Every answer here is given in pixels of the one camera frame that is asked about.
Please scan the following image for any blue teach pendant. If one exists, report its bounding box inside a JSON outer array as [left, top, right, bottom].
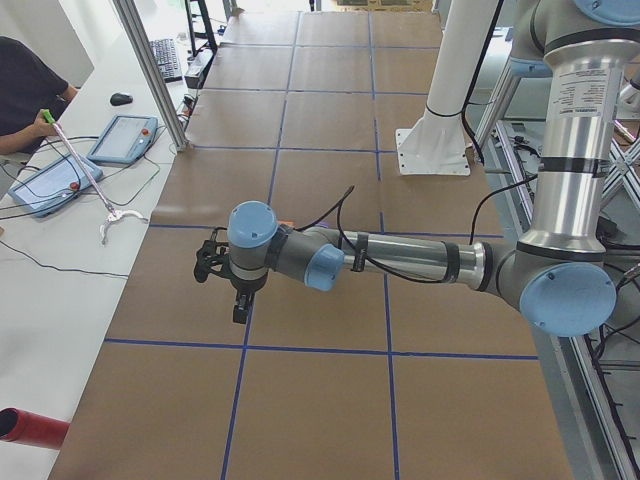
[[86, 115, 158, 165], [8, 154, 91, 218]]

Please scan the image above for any person in black shirt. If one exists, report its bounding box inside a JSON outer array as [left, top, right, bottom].
[[1, 36, 79, 155]]

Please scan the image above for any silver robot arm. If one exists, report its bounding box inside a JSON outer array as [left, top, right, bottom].
[[225, 1, 639, 337]]

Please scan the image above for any red cylinder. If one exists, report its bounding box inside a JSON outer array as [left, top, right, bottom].
[[1, 407, 70, 450]]

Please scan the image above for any black keyboard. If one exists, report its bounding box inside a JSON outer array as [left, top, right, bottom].
[[149, 38, 183, 83]]

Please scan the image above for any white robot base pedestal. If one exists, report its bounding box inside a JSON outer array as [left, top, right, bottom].
[[396, 0, 502, 176]]

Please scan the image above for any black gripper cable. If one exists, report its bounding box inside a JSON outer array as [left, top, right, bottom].
[[304, 184, 539, 281]]

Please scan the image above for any black computer mouse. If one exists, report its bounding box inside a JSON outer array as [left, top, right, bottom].
[[109, 92, 133, 106]]

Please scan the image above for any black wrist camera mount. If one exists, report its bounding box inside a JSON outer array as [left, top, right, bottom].
[[194, 226, 231, 283]]

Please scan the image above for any far blue teach pendant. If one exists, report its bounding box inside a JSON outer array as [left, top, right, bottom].
[[86, 115, 158, 165]]

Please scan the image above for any aluminium frame post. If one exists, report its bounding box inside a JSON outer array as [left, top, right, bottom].
[[112, 0, 189, 152]]

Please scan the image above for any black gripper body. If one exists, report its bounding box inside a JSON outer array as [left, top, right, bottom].
[[231, 275, 268, 300]]

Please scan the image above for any aluminium side frame rail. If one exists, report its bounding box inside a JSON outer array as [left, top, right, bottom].
[[474, 59, 640, 480]]

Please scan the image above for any near blue teach pendant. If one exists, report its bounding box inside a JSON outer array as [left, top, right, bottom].
[[8, 154, 91, 218]]

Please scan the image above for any long reacher grabber tool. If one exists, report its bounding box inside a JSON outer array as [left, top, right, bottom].
[[42, 109, 149, 245]]

